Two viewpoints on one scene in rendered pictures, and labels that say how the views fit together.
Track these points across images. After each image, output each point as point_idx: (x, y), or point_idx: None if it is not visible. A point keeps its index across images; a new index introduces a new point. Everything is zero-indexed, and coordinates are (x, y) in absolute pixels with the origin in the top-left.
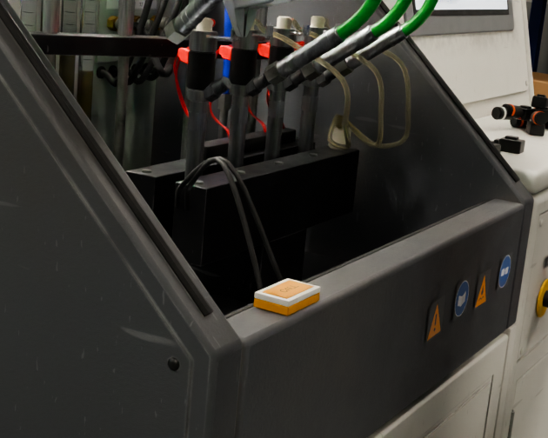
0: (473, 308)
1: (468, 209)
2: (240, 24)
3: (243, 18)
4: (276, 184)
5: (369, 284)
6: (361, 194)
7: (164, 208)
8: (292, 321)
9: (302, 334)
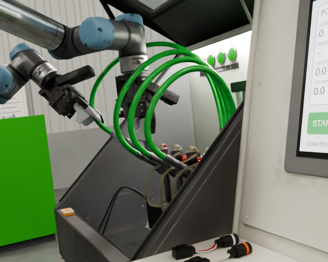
0: None
1: (125, 253)
2: (145, 146)
3: (146, 144)
4: None
5: (69, 224)
6: None
7: None
8: (60, 214)
9: (61, 220)
